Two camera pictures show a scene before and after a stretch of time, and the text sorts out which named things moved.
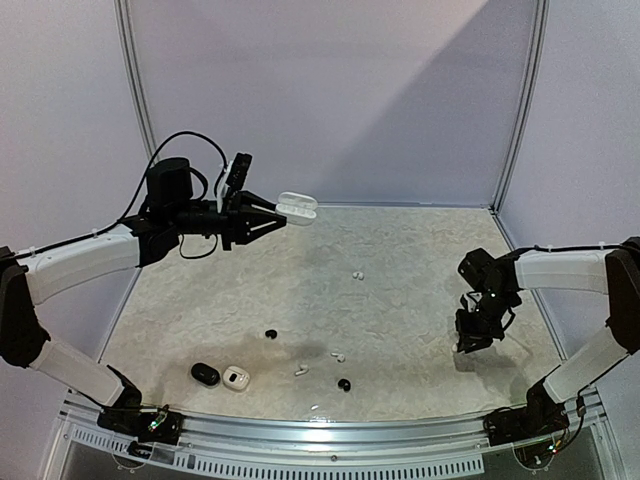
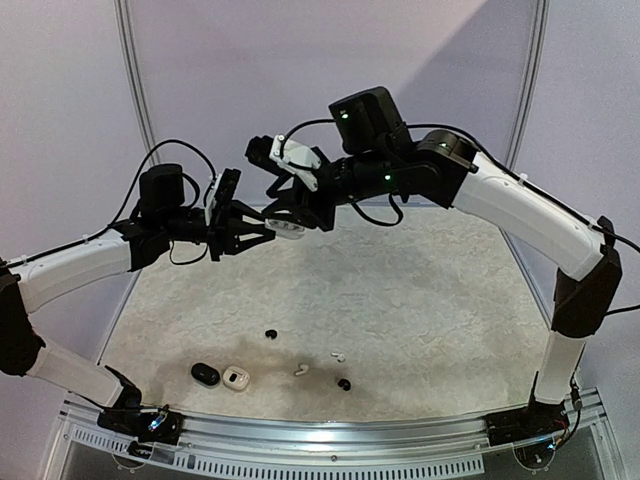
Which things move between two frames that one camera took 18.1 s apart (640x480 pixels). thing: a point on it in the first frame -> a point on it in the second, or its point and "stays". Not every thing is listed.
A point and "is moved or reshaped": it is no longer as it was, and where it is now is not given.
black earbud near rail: [344, 384] stays
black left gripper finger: [249, 198] -> [239, 209]
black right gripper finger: [464, 342] -> [280, 182]
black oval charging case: [205, 374] stays
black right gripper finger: [477, 343] -> [285, 209]
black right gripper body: [473, 329] -> [317, 201]
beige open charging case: [235, 377] stays
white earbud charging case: [299, 209] is moved or reshaped
